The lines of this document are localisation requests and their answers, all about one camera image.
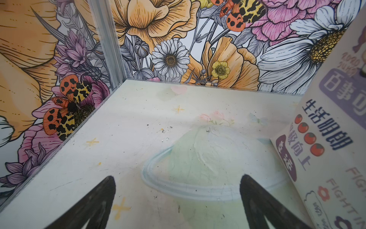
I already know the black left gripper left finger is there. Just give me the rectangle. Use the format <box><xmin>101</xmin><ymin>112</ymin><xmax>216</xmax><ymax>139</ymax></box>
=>
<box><xmin>46</xmin><ymin>176</ymin><xmax>116</xmax><ymax>229</ymax></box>

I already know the clear plastic round lid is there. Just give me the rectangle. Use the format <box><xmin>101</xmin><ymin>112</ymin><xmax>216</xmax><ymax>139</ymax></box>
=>
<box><xmin>142</xmin><ymin>125</ymin><xmax>288</xmax><ymax>201</ymax></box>

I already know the white printed paper bag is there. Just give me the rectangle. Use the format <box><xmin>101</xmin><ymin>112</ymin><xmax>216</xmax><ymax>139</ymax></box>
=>
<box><xmin>272</xmin><ymin>1</ymin><xmax>366</xmax><ymax>229</ymax></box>

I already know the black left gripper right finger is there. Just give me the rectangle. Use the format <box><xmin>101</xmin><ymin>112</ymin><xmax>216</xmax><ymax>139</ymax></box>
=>
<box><xmin>240</xmin><ymin>174</ymin><xmax>310</xmax><ymax>229</ymax></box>

